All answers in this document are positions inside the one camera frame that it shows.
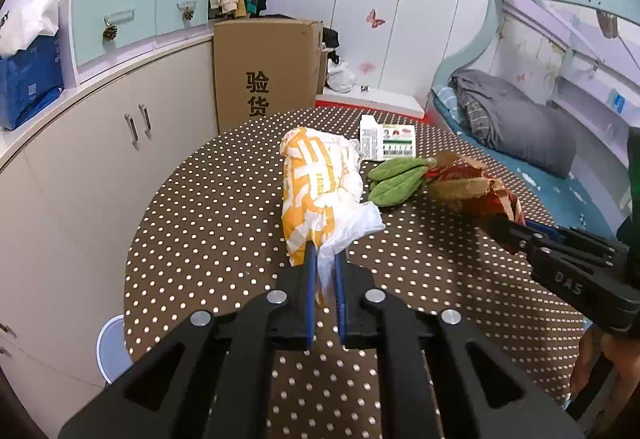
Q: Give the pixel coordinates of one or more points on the pine cone ornament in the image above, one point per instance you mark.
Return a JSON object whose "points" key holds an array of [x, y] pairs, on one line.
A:
{"points": [[188, 13], [110, 31]]}

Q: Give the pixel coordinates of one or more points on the green leaf-shaped cloth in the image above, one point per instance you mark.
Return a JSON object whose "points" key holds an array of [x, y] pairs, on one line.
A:
{"points": [[395, 179]]}

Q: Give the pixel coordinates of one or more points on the grey white cabinet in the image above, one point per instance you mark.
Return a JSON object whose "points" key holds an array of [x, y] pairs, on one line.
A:
{"points": [[65, 169]]}

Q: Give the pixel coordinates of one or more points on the small white plastic bag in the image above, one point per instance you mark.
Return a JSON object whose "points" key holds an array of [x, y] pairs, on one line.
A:
{"points": [[341, 76]]}

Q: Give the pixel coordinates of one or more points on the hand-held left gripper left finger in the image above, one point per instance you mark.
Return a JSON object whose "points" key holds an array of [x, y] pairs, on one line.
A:
{"points": [[311, 299]]}

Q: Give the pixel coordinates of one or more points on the blue bag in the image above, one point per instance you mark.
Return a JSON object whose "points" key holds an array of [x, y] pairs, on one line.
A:
{"points": [[30, 79]]}

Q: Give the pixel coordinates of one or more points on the black bag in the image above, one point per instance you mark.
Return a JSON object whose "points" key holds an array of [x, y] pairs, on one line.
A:
{"points": [[330, 44]]}

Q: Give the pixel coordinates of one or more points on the teal drawer unit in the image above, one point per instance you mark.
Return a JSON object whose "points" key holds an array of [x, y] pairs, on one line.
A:
{"points": [[125, 19]]}

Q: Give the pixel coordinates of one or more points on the brown dotted tablecloth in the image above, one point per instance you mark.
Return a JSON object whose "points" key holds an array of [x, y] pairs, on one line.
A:
{"points": [[200, 219]]}

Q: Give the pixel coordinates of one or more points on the cardboard box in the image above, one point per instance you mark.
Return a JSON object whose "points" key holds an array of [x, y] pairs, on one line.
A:
{"points": [[265, 69]]}

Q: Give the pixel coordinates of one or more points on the light blue trash bin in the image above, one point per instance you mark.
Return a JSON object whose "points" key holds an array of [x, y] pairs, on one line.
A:
{"points": [[112, 349]]}

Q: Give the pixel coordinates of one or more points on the white red step platform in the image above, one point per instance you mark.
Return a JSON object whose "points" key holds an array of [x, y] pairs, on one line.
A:
{"points": [[380, 100]]}

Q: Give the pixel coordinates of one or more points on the person's right hand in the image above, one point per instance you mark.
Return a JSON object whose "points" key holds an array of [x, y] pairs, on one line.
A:
{"points": [[627, 359]]}

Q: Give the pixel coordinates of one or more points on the yellow white plastic bag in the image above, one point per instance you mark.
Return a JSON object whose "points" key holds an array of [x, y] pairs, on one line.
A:
{"points": [[310, 179]]}

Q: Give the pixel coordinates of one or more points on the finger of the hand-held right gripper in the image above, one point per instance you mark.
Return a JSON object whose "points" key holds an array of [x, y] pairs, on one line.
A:
{"points": [[510, 234]]}

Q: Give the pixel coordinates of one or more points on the grey plaid cloth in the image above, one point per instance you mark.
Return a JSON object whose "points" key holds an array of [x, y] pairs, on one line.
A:
{"points": [[477, 114]]}

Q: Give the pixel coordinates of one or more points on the white green printed box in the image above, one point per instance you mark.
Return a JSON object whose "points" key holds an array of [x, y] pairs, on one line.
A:
{"points": [[387, 139]]}

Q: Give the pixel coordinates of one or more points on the grey blanket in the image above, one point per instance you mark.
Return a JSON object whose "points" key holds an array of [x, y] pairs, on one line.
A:
{"points": [[510, 124]]}

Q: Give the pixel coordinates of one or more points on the faint pink butterfly sticker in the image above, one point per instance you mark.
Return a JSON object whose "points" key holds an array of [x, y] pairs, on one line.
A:
{"points": [[366, 66]]}

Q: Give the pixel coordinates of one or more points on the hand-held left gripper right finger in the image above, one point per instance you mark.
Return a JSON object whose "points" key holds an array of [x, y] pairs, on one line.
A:
{"points": [[341, 299]]}

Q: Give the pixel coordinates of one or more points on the blue bed sheet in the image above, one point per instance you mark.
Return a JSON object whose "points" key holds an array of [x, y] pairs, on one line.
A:
{"points": [[550, 189]]}

